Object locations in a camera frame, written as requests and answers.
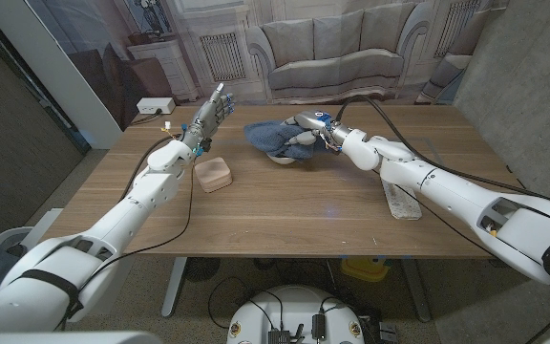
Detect yellow floor object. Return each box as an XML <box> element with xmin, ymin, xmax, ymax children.
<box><xmin>340</xmin><ymin>257</ymin><xmax>393</xmax><ymax>283</ymax></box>

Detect blue terry towel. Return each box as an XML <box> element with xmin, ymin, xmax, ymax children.
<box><xmin>243</xmin><ymin>118</ymin><xmax>341</xmax><ymax>161</ymax></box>

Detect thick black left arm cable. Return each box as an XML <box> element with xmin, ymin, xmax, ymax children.
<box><xmin>117</xmin><ymin>134</ymin><xmax>186</xmax><ymax>204</ymax></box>

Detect white power strip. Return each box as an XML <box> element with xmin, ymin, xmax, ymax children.
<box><xmin>136</xmin><ymin>97</ymin><xmax>177</xmax><ymax>116</ymax></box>

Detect black power adapter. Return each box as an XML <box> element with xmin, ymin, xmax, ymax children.
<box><xmin>311</xmin><ymin>313</ymin><xmax>327</xmax><ymax>341</ymax></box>

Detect white ceramic bowl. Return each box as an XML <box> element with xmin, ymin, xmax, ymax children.
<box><xmin>265</xmin><ymin>151</ymin><xmax>300</xmax><ymax>166</ymax></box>

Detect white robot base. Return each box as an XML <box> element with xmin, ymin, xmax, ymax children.
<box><xmin>226</xmin><ymin>285</ymin><xmax>366</xmax><ymax>344</ymax></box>

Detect printed living room backdrop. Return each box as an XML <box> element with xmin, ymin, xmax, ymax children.
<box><xmin>25</xmin><ymin>0</ymin><xmax>510</xmax><ymax>130</ymax></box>

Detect white table leg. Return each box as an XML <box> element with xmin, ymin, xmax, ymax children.
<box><xmin>160</xmin><ymin>256</ymin><xmax>189</xmax><ymax>319</ymax></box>

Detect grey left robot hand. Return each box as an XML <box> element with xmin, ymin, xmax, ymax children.
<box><xmin>179</xmin><ymin>83</ymin><xmax>236</xmax><ymax>155</ymax></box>

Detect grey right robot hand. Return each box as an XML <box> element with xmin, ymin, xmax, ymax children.
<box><xmin>281</xmin><ymin>110</ymin><xmax>354</xmax><ymax>154</ymax></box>

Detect black round floor fan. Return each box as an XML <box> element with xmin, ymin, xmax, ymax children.
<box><xmin>183</xmin><ymin>257</ymin><xmax>222</xmax><ymax>283</ymax></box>

